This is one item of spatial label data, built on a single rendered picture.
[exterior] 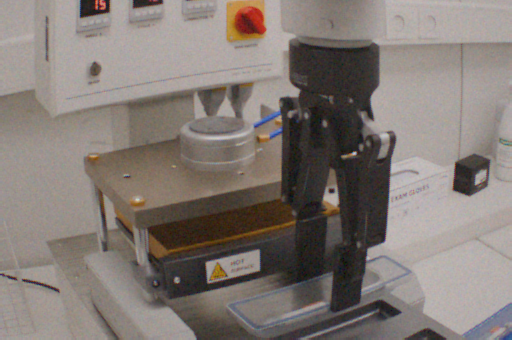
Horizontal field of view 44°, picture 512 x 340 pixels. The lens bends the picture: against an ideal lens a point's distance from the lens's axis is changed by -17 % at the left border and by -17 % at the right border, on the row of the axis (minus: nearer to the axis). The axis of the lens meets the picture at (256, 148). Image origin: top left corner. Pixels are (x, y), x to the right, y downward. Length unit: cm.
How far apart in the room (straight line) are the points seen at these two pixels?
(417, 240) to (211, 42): 61
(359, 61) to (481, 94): 127
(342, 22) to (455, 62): 119
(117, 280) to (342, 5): 40
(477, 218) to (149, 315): 89
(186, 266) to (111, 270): 13
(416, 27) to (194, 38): 75
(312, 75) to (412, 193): 88
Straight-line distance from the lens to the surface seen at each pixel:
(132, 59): 88
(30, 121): 130
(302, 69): 57
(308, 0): 54
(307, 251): 67
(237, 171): 77
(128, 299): 75
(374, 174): 56
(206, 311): 85
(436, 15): 159
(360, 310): 74
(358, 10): 54
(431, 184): 146
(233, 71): 94
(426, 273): 132
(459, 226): 141
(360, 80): 56
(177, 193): 72
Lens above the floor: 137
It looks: 18 degrees down
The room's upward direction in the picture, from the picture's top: 1 degrees counter-clockwise
